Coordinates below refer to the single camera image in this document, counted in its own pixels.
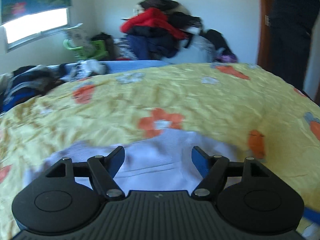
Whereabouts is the light lavender long-sleeve top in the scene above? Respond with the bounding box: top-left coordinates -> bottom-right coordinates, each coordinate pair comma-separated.
23,129 -> 243,195

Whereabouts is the folded dark clothes stack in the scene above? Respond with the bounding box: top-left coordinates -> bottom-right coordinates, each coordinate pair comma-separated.
1,64 -> 67,113

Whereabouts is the bright bedroom window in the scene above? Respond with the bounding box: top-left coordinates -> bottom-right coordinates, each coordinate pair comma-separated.
3,8 -> 69,50

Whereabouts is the dark clothes pile top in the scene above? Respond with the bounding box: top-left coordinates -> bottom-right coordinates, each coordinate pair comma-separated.
133,0 -> 203,29

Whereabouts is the yellow cartoon print quilt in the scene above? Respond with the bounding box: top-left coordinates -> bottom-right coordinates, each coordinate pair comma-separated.
1,64 -> 319,239

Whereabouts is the crumpled white plastic bag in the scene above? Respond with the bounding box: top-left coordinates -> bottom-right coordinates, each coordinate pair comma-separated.
68,59 -> 108,80

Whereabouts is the blue knitted blanket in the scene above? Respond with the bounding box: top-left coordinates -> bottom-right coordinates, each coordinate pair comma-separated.
47,60 -> 169,76

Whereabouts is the green plastic chair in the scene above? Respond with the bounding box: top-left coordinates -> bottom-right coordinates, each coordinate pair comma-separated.
63,39 -> 109,61

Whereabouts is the translucent plastic storage bag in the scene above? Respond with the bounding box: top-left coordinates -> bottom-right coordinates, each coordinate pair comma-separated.
161,35 -> 217,64

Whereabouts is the grey patterned pillow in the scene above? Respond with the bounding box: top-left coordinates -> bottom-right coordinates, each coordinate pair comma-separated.
63,23 -> 95,57

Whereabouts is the navy blue garment on pile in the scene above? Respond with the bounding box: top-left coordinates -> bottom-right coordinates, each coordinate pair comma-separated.
126,25 -> 187,60

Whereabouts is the red jacket on pile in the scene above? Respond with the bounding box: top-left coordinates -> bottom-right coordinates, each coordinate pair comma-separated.
120,8 -> 186,40

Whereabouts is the black bag by wall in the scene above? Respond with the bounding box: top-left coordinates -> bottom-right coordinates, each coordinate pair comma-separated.
203,29 -> 233,56

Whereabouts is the brown wooden door frame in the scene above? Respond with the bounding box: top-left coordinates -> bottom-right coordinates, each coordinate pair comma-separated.
257,0 -> 273,71

